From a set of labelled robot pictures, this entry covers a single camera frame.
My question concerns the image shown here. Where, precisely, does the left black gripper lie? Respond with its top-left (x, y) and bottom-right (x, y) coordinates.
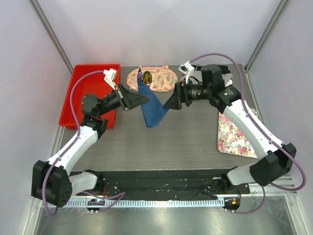
top-left (97, 83), bottom-right (150, 117)

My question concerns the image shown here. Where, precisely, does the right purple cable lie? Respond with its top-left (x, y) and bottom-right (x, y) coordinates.
top-left (189, 52), bottom-right (307, 215)

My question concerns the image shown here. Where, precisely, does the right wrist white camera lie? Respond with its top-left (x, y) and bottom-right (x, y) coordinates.
top-left (179, 61), bottom-right (195, 84)

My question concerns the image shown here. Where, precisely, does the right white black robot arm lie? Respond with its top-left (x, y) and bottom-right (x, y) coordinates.
top-left (164, 64), bottom-right (296, 193)

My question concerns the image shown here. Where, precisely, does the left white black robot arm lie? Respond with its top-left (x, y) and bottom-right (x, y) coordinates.
top-left (31, 84), bottom-right (150, 208)

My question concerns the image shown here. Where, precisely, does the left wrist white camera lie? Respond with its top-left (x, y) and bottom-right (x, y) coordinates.
top-left (103, 69), bottom-right (117, 90)

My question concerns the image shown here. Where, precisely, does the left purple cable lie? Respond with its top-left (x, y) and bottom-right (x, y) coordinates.
top-left (42, 70), bottom-right (127, 216)

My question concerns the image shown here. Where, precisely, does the red plastic bin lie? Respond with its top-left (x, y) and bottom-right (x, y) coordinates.
top-left (59, 64), bottom-right (121, 130)

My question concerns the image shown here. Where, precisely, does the aluminium rail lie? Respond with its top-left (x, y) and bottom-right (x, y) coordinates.
top-left (64, 198), bottom-right (224, 208)

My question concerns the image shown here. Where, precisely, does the iridescent gold spoon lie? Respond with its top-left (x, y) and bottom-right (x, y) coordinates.
top-left (141, 71), bottom-right (153, 86)

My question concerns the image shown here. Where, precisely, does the black folded cloth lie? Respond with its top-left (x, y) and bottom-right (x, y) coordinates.
top-left (192, 65), bottom-right (231, 75)

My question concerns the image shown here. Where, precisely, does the purple cable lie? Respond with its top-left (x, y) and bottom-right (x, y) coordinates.
top-left (42, 70), bottom-right (127, 216)
top-left (189, 52), bottom-right (307, 215)

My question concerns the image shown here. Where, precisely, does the blue paper napkin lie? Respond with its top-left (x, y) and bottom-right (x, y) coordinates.
top-left (137, 79), bottom-right (169, 128)

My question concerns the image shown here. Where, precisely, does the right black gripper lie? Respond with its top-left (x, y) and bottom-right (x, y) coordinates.
top-left (163, 78), bottom-right (211, 111)

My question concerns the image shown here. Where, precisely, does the floral rectangular tray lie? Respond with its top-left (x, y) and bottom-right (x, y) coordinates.
top-left (217, 113), bottom-right (257, 159)

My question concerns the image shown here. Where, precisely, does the orange floral fabric mask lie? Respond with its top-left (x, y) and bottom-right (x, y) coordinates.
top-left (127, 65), bottom-right (178, 92)

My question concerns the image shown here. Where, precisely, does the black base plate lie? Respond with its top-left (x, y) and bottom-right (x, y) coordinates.
top-left (89, 169), bottom-right (250, 201)

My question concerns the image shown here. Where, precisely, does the wrist white camera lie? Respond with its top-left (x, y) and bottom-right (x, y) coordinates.
top-left (179, 61), bottom-right (195, 84)
top-left (103, 69), bottom-right (117, 90)

